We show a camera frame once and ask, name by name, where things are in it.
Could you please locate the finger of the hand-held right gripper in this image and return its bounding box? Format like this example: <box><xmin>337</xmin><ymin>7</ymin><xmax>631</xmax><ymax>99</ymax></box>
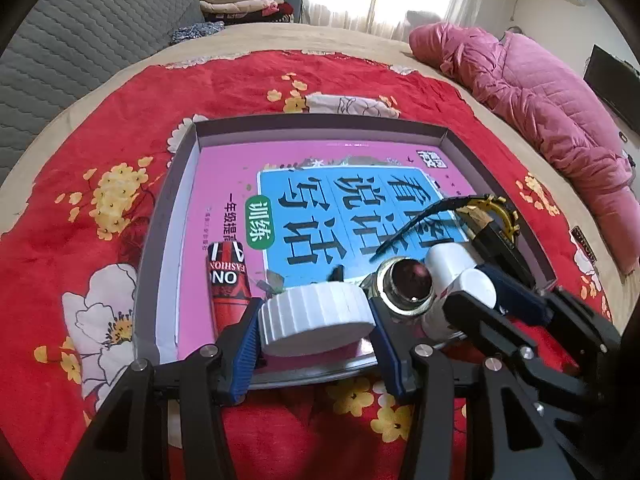
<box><xmin>444</xmin><ymin>292</ymin><xmax>591</xmax><ymax>403</ymax></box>
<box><xmin>477</xmin><ymin>262</ymin><xmax>621</xmax><ymax>356</ymax></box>

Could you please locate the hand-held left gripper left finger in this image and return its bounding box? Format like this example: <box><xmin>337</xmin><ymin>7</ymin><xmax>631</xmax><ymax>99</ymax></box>
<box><xmin>62</xmin><ymin>297</ymin><xmax>266</xmax><ymax>480</ymax></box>

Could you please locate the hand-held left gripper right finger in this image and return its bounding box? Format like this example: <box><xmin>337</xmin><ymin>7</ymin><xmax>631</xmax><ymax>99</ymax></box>
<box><xmin>367</xmin><ymin>296</ymin><xmax>576</xmax><ymax>480</ymax></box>

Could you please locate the small white bottle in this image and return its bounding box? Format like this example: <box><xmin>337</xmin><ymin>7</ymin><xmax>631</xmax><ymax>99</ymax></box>
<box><xmin>424</xmin><ymin>242</ymin><xmax>498</xmax><ymax>311</ymax></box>

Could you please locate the red and black can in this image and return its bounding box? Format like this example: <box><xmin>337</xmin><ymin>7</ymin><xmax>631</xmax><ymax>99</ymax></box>
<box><xmin>206</xmin><ymin>241</ymin><xmax>253</xmax><ymax>338</ymax></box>

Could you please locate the white ribbed round lid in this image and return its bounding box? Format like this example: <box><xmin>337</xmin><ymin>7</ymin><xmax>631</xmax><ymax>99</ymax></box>
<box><xmin>257</xmin><ymin>282</ymin><xmax>376</xmax><ymax>358</ymax></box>

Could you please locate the yellow and black wristwatch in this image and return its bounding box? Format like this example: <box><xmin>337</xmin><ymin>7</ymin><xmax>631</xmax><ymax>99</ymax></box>
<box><xmin>370</xmin><ymin>194</ymin><xmax>521</xmax><ymax>263</ymax></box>

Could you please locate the grey cardboard box tray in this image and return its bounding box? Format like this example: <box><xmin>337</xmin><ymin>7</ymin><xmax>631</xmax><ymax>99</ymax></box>
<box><xmin>132</xmin><ymin>115</ymin><xmax>557</xmax><ymax>391</ymax></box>

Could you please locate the pink and blue book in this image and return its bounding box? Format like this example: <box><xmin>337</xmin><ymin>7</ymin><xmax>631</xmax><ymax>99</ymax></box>
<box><xmin>175</xmin><ymin>140</ymin><xmax>506</xmax><ymax>373</ymax></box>

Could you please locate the pink quilt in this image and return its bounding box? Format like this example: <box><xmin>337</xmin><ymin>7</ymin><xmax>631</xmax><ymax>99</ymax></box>
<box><xmin>409</xmin><ymin>22</ymin><xmax>640</xmax><ymax>273</ymax></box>

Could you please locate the black television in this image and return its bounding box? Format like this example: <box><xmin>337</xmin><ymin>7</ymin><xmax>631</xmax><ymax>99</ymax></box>
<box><xmin>584</xmin><ymin>44</ymin><xmax>640</xmax><ymax>133</ymax></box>

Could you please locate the red floral blanket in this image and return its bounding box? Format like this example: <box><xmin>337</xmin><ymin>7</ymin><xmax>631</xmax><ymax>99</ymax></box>
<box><xmin>0</xmin><ymin>50</ymin><xmax>613</xmax><ymax>480</ymax></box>

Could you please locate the grey pillow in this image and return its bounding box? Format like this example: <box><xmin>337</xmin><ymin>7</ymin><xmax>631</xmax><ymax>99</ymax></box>
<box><xmin>406</xmin><ymin>10</ymin><xmax>443</xmax><ymax>28</ymax></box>

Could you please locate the beige bed sheet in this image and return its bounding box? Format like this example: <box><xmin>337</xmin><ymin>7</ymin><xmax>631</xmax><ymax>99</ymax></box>
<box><xmin>0</xmin><ymin>22</ymin><xmax>640</xmax><ymax>341</ymax></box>

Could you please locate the blue patterned cloth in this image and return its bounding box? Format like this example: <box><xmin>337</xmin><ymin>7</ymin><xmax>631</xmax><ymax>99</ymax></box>
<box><xmin>170</xmin><ymin>22</ymin><xmax>226</xmax><ymax>46</ymax></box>

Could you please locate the grey quilted sofa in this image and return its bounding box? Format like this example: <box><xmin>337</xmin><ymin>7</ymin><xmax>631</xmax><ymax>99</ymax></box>
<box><xmin>0</xmin><ymin>0</ymin><xmax>206</xmax><ymax>171</ymax></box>

